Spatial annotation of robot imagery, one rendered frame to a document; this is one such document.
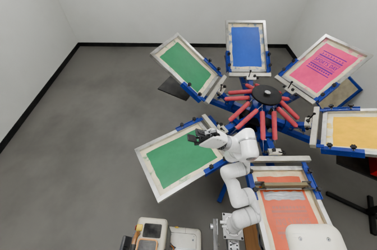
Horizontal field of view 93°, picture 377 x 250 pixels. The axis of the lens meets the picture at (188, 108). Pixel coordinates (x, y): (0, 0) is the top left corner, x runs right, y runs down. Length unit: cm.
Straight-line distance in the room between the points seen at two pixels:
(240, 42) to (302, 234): 248
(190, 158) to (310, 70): 192
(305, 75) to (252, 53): 74
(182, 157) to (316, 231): 137
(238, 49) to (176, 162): 180
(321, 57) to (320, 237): 247
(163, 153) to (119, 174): 122
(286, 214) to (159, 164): 119
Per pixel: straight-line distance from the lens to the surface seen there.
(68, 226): 304
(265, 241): 178
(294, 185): 193
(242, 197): 124
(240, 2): 508
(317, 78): 280
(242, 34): 294
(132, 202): 282
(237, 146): 88
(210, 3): 495
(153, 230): 178
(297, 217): 196
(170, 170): 184
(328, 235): 76
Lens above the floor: 265
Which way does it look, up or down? 49 degrees down
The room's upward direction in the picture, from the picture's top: 2 degrees clockwise
